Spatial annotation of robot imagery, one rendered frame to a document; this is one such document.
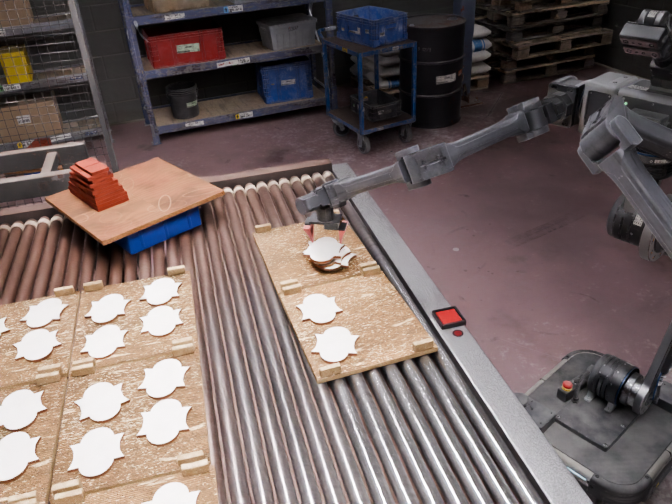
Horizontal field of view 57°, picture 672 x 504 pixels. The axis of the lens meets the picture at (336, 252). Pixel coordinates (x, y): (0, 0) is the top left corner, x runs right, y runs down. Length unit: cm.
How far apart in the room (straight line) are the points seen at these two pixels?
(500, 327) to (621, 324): 61
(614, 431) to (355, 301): 115
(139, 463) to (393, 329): 76
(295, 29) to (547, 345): 394
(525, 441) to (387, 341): 46
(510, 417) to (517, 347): 163
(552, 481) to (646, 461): 106
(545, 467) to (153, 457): 89
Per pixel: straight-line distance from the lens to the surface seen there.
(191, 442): 156
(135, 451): 158
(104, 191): 242
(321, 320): 181
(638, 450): 256
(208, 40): 588
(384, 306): 187
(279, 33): 604
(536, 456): 154
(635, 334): 346
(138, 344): 188
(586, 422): 256
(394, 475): 146
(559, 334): 335
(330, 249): 205
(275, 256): 214
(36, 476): 163
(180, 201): 238
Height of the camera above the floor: 207
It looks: 32 degrees down
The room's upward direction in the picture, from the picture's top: 4 degrees counter-clockwise
